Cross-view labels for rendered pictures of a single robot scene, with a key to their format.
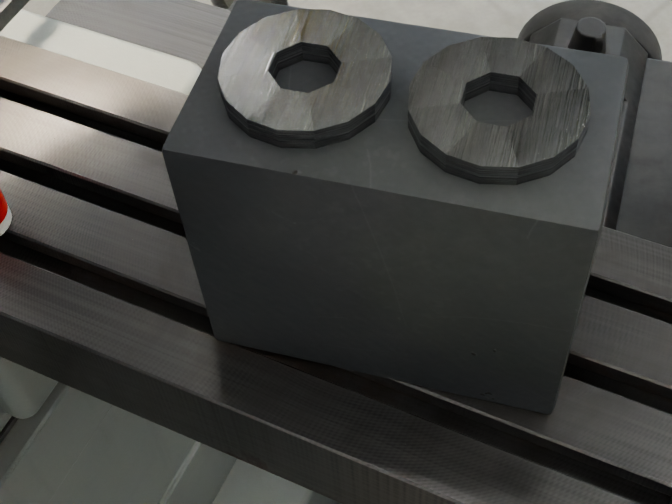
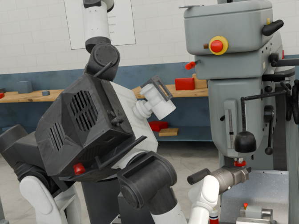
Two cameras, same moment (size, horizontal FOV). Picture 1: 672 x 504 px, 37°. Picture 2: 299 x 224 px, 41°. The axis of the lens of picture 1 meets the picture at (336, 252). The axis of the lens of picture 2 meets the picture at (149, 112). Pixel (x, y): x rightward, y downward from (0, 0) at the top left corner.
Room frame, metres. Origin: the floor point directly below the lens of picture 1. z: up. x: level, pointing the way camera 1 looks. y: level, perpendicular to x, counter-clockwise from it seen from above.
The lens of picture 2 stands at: (2.06, -0.14, 1.86)
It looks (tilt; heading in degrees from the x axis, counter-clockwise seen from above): 13 degrees down; 174
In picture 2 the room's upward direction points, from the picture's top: 7 degrees counter-clockwise
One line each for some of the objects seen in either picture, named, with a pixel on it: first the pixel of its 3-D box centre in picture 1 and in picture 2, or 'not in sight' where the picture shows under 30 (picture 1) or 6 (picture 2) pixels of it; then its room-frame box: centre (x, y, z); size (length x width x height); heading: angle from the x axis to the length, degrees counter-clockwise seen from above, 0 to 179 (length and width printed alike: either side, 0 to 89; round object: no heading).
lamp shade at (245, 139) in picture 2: not in sight; (244, 140); (0.82, 0.29, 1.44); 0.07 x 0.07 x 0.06
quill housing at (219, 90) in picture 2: not in sight; (237, 113); (0.58, 0.35, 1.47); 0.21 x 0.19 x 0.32; 61
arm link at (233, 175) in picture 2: not in sight; (227, 178); (0.64, 0.27, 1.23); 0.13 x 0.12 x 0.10; 36
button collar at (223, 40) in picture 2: not in sight; (218, 45); (0.78, 0.23, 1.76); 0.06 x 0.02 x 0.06; 61
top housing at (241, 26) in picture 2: not in sight; (232, 25); (0.57, 0.35, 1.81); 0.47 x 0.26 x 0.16; 151
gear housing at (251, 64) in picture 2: not in sight; (236, 58); (0.55, 0.37, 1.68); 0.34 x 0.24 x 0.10; 151
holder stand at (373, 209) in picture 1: (399, 206); (146, 207); (0.37, -0.04, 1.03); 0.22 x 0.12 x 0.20; 70
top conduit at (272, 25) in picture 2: not in sight; (273, 26); (0.62, 0.49, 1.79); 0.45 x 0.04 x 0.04; 151
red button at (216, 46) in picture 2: not in sight; (216, 46); (0.80, 0.22, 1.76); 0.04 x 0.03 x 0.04; 61
